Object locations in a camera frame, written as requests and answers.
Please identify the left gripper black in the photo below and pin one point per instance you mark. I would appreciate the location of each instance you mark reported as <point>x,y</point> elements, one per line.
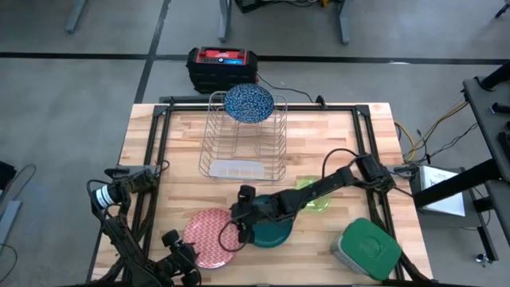
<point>175,255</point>

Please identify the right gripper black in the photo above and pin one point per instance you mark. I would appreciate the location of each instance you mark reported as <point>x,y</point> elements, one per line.
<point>261,211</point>

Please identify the red patterned plate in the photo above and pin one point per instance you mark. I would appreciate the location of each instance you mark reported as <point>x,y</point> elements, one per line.
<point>205,239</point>

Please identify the teal plate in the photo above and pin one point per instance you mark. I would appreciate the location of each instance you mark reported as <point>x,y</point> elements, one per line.
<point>275,235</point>

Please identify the dark blue floral plate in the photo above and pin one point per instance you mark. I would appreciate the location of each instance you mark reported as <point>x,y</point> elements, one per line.
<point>249,103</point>

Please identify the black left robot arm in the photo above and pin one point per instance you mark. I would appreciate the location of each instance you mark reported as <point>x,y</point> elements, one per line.
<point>119,235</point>

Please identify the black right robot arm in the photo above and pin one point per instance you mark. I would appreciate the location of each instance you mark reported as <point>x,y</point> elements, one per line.
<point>318,187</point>

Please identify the translucent plastic cutlery holder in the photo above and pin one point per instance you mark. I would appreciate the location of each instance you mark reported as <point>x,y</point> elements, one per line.
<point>237,169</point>

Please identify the green lidded plastic container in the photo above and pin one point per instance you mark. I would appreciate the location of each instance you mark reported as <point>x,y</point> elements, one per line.
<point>370,249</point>

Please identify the red black power station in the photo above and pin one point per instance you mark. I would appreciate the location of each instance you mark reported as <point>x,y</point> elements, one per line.
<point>211,71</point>

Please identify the grey flat board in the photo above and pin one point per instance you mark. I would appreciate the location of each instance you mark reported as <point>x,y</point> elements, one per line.
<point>10,221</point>

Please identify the grey desk leg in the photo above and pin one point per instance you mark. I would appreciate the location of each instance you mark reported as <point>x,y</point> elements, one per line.
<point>345,22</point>
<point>225,20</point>
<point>75,16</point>

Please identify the black metal beam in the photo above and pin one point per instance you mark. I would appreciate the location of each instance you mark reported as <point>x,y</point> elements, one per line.
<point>458,183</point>
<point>498,77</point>

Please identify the small caster wheel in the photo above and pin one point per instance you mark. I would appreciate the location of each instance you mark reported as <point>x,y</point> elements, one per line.
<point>483,259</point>

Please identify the grey side table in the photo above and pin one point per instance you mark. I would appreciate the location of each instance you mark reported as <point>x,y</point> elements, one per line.
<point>488,127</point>

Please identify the black metal table frame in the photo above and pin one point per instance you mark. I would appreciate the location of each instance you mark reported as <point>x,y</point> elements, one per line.
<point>338,107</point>

